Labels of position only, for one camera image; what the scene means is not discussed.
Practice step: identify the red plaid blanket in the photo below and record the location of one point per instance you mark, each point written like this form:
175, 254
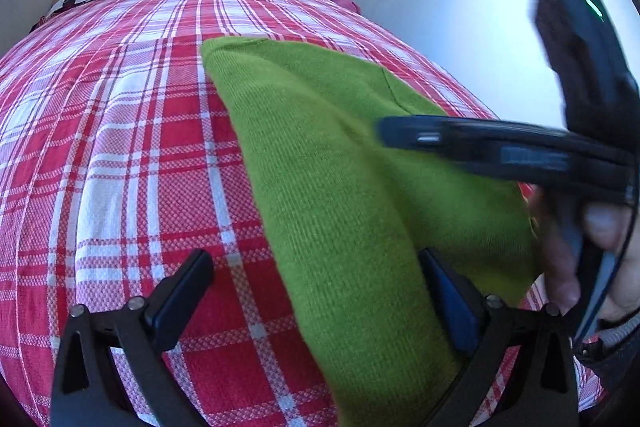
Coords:
125, 157

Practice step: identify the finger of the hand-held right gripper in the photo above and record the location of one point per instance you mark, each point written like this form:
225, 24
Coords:
500, 149

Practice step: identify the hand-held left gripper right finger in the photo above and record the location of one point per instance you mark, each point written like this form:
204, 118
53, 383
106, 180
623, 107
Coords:
450, 302

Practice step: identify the green knitted sweater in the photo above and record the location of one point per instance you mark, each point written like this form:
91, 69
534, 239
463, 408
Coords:
325, 207

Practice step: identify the pink cloth beside bed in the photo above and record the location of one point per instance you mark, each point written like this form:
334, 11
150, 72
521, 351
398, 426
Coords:
345, 2

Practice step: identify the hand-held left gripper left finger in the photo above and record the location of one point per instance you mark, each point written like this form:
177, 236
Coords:
180, 302

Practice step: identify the person's right hand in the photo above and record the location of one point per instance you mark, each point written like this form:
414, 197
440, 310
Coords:
562, 267

